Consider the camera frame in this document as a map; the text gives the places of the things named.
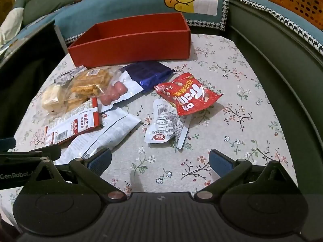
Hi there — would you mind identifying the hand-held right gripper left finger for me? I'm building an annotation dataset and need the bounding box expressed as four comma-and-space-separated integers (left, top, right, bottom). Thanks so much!
24, 147, 128, 203

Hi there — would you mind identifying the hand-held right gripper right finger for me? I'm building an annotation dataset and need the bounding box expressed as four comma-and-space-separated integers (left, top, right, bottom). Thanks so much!
194, 149, 301, 203

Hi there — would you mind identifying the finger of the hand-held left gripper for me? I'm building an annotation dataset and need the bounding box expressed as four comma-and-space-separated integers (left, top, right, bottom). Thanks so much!
0, 137, 16, 153
0, 146, 62, 160

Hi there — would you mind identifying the long white snack packet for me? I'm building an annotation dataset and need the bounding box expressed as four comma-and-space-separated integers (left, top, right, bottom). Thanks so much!
53, 108, 141, 165

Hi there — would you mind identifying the red and white snack packet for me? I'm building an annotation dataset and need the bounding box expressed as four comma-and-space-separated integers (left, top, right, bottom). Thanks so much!
45, 98, 101, 145

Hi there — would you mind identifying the clear packet of pale cake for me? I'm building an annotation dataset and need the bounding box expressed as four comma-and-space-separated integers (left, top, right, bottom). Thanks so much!
37, 67, 86, 115

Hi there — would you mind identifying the white packet with pink sausages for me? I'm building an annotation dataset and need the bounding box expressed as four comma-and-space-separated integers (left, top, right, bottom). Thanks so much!
97, 71, 144, 114

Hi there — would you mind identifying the clear packet of brown crackers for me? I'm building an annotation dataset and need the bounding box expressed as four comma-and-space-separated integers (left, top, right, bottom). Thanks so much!
67, 67, 119, 106

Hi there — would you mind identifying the dark blue snack packet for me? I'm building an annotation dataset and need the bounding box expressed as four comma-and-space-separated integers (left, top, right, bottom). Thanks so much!
121, 62, 175, 95

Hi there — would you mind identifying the red cardboard box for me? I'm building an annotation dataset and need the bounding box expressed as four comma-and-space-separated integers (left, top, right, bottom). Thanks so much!
68, 13, 191, 68

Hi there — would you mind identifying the floral tablecloth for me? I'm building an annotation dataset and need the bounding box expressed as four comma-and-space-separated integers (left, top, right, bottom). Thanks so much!
0, 33, 297, 222

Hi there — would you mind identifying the pale green cloth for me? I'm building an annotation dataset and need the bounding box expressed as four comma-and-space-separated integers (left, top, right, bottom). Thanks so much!
0, 7, 24, 46

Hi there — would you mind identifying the teal bear print sofa cover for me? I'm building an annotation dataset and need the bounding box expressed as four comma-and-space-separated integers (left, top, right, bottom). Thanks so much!
0, 0, 229, 46

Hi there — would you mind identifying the teal houndstooth-trimmed sofa cover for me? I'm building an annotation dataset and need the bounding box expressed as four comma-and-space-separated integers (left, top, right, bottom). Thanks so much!
223, 0, 323, 54

